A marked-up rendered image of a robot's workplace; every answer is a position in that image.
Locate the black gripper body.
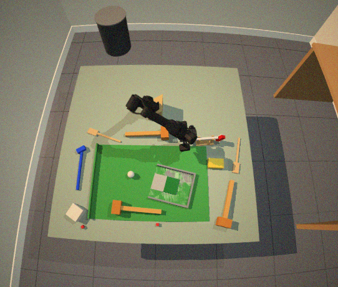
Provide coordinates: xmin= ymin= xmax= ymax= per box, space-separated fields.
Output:
xmin=179 ymin=121 xmax=190 ymax=152

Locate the white golf ball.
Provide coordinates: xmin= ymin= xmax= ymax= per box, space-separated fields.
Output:
xmin=128 ymin=171 xmax=135 ymax=178

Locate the green flat mat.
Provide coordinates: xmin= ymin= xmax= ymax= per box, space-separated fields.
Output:
xmin=90 ymin=145 xmax=210 ymax=222

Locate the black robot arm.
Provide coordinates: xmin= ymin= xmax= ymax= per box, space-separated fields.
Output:
xmin=125 ymin=94 xmax=198 ymax=145

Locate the blue golf putter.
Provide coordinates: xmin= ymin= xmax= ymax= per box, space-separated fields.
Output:
xmin=76 ymin=145 xmax=87 ymax=190

